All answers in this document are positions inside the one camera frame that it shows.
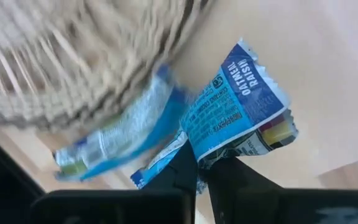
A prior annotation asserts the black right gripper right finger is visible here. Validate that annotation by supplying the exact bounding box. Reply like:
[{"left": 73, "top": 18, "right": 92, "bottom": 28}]
[{"left": 201, "top": 156, "right": 358, "bottom": 224}]

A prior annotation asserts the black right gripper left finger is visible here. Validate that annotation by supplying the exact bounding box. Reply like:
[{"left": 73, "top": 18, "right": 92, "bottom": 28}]
[{"left": 28, "top": 141, "right": 198, "bottom": 224}]

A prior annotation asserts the blue oatmeal raisin granola bar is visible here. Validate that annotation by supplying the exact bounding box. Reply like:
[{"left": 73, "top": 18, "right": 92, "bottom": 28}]
[{"left": 180, "top": 37, "right": 300, "bottom": 170}]

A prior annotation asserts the blue wrapper granola bar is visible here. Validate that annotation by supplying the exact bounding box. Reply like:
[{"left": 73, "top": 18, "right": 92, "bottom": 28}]
[
  {"left": 130, "top": 130, "right": 190, "bottom": 190},
  {"left": 53, "top": 64, "right": 188, "bottom": 184}
]

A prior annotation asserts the round woven straw placemat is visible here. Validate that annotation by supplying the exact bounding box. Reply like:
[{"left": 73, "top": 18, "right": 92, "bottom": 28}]
[{"left": 0, "top": 0, "right": 217, "bottom": 131}]

